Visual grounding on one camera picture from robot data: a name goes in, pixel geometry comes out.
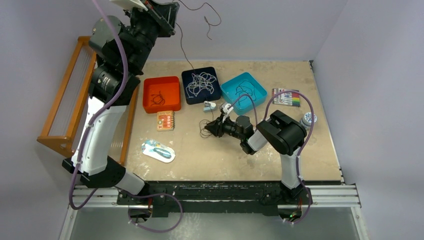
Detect light blue stapler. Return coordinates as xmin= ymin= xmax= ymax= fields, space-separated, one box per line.
xmin=203 ymin=101 xmax=217 ymax=113

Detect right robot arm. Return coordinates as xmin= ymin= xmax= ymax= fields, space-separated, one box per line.
xmin=204 ymin=110 xmax=307 ymax=204

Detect dark blue tray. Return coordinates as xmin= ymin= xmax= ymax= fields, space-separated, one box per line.
xmin=181 ymin=66 xmax=222 ymax=105

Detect orange notebook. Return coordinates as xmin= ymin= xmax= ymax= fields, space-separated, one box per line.
xmin=156 ymin=110 xmax=175 ymax=132

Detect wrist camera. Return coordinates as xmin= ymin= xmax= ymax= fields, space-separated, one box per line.
xmin=219 ymin=102 xmax=234 ymax=123
xmin=109 ymin=0 xmax=148 ymax=11

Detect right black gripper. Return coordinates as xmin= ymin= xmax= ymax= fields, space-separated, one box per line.
xmin=204 ymin=112 xmax=244 ymax=141

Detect orange tray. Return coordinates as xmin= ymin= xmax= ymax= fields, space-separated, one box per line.
xmin=142 ymin=76 xmax=182 ymax=114

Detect aluminium frame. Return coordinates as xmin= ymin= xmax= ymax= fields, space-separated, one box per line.
xmin=58 ymin=185 xmax=370 ymax=240

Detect white cable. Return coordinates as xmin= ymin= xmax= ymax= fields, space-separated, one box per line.
xmin=195 ymin=72 xmax=220 ymax=97
xmin=184 ymin=81 xmax=203 ymax=99
xmin=190 ymin=71 xmax=213 ymax=89

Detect wooden rack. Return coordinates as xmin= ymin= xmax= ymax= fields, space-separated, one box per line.
xmin=37 ymin=36 xmax=139 ymax=166

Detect light blue tray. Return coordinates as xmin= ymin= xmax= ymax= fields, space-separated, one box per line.
xmin=220 ymin=72 xmax=268 ymax=115

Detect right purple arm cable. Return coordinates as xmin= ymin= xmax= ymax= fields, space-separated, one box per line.
xmin=228 ymin=90 xmax=316 ymax=226

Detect blue white round tin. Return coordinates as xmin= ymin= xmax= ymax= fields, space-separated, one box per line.
xmin=299 ymin=112 xmax=317 ymax=131

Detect scissors blister pack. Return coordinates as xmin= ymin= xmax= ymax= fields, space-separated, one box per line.
xmin=141 ymin=139 xmax=176 ymax=164

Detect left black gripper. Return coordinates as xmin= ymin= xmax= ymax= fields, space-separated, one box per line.
xmin=122 ymin=0 xmax=179 ymax=73

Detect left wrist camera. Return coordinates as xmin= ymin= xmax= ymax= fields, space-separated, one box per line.
xmin=109 ymin=0 xmax=148 ymax=11

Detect marker pen pack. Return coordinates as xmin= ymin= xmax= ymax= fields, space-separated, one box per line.
xmin=272 ymin=92 xmax=301 ymax=107

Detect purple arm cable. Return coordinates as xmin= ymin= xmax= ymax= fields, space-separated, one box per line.
xmin=68 ymin=0 xmax=184 ymax=233
xmin=228 ymin=90 xmax=316 ymax=226

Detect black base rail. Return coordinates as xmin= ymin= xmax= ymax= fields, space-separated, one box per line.
xmin=117 ymin=180 xmax=313 ymax=221

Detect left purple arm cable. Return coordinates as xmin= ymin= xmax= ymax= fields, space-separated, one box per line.
xmin=68 ymin=0 xmax=184 ymax=233

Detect black cable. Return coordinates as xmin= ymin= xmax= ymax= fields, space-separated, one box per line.
xmin=234 ymin=81 xmax=258 ymax=102

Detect brown cable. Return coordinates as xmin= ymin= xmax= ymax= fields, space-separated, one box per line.
xmin=150 ymin=91 xmax=167 ymax=108

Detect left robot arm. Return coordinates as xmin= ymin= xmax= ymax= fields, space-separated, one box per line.
xmin=62 ymin=0 xmax=180 ymax=205

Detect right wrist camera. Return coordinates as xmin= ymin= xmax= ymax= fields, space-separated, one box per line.
xmin=219 ymin=102 xmax=234 ymax=123

